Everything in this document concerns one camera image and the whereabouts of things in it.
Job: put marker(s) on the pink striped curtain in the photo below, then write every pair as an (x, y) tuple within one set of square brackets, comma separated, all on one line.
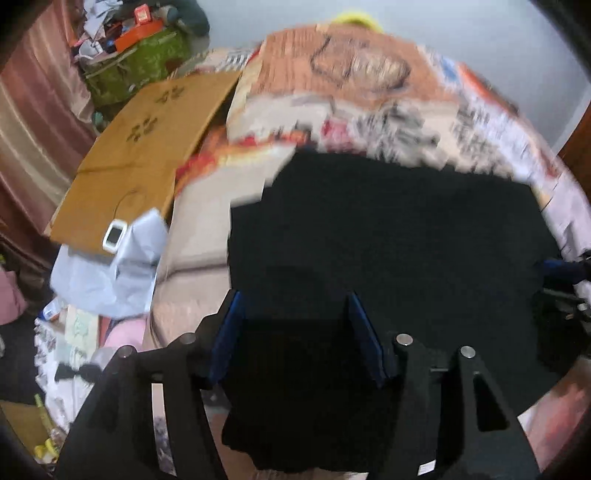
[(37, 115)]

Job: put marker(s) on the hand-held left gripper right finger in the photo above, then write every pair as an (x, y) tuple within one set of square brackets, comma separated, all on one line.
[(369, 344)]

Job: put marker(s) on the white floral cloth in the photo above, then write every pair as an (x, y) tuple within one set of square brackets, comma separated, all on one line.
[(64, 341)]

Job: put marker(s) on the small white timer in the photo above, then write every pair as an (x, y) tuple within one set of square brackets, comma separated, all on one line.
[(114, 236)]

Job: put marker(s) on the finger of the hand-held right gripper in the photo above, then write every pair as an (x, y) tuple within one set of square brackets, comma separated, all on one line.
[(561, 271), (570, 304)]

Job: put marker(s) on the grey plush toy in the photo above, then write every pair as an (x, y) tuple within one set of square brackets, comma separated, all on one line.
[(189, 16)]

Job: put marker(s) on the pile of papers and clothes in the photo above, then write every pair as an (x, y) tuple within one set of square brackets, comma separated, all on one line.
[(94, 32)]

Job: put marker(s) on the yellow packet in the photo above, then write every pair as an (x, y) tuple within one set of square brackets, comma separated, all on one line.
[(46, 443)]

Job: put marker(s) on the pale pink cloth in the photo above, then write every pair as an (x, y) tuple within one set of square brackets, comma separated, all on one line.
[(127, 334)]

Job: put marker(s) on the green patterned bag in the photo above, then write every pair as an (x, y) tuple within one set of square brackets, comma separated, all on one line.
[(138, 67)]

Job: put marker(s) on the brown cardboard sheet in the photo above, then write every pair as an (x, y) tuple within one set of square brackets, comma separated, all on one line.
[(138, 152)]

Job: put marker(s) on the orange box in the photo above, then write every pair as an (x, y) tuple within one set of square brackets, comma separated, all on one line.
[(138, 36)]

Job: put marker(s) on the printed blanket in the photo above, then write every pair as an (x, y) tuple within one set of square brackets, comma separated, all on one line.
[(198, 258)]

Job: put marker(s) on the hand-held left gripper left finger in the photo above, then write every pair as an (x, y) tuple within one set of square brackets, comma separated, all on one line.
[(226, 341)]

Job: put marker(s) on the black cloth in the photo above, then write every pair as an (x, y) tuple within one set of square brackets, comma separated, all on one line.
[(16, 360)]

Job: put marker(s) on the wooden door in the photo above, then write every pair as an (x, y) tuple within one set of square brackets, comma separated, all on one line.
[(579, 154)]

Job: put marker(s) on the light blue cloth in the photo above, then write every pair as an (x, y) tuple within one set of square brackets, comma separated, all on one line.
[(101, 281)]

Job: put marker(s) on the small red box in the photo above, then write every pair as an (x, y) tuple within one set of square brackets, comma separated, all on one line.
[(142, 14)]

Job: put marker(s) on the yellow foam tube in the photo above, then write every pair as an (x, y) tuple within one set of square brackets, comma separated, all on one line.
[(358, 19)]

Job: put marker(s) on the black bow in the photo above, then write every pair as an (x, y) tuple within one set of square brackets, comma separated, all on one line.
[(78, 371)]

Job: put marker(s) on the black printed t-shirt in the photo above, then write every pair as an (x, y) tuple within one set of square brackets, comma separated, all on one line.
[(392, 230)]

